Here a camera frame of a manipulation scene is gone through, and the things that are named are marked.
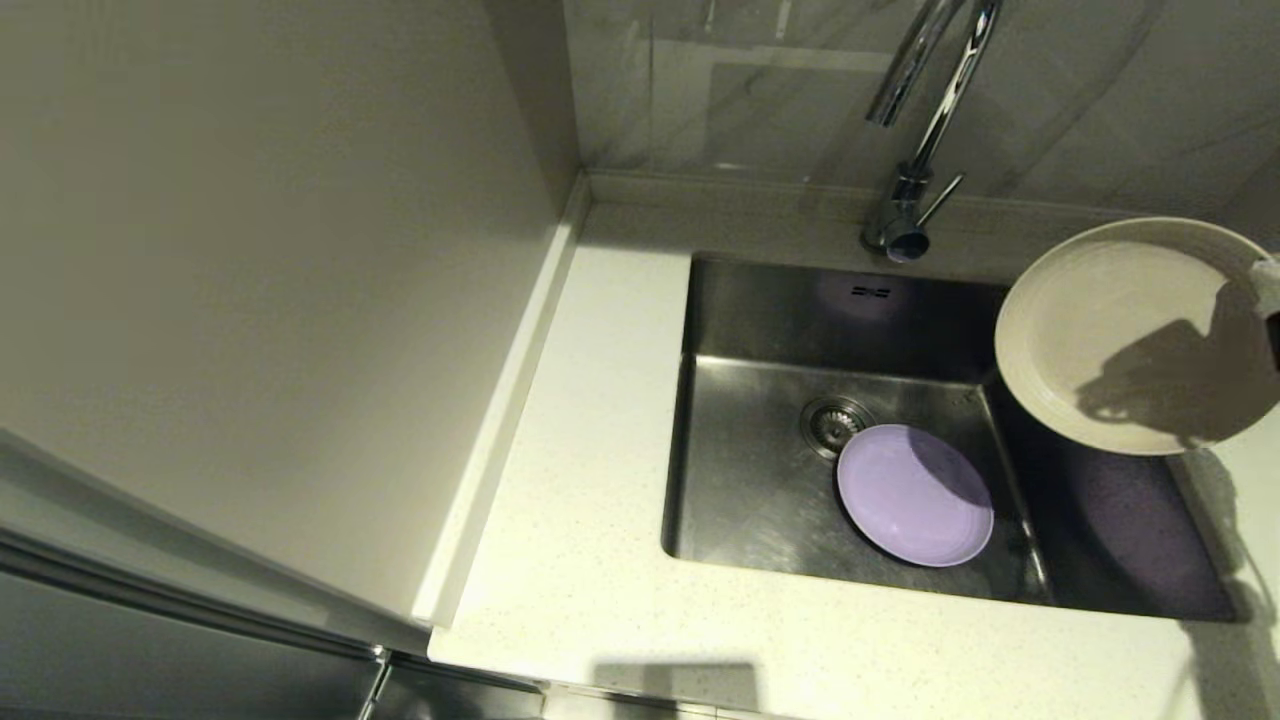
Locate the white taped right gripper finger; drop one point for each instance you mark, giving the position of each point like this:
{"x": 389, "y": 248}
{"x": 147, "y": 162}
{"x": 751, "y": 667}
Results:
{"x": 1268, "y": 285}

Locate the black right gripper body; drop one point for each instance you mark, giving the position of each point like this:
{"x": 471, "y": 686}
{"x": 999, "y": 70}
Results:
{"x": 1274, "y": 340}

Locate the cream round plate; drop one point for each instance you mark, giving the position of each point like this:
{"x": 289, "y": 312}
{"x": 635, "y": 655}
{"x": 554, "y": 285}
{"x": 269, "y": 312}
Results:
{"x": 1100, "y": 340}

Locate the purple round plate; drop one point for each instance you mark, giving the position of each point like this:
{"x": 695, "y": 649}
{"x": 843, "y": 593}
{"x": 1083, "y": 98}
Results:
{"x": 900, "y": 500}

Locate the metal sink drain strainer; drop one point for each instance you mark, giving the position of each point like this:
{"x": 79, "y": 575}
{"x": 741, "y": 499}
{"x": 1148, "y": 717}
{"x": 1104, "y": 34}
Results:
{"x": 830, "y": 422}

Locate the stainless steel sink basin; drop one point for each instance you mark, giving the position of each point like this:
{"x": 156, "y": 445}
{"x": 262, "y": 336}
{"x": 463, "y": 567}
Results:
{"x": 760, "y": 500}

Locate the chrome gooseneck faucet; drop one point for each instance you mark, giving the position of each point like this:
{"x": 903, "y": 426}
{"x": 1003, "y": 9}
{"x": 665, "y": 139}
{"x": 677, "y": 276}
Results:
{"x": 905, "y": 210}

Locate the counter base cabinet front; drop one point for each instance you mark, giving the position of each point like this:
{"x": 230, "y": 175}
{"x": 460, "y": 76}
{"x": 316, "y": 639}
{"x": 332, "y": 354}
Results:
{"x": 450, "y": 700}

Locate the grey tall cabinet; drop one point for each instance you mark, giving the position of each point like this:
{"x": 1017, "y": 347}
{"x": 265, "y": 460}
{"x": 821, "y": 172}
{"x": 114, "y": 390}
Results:
{"x": 250, "y": 250}

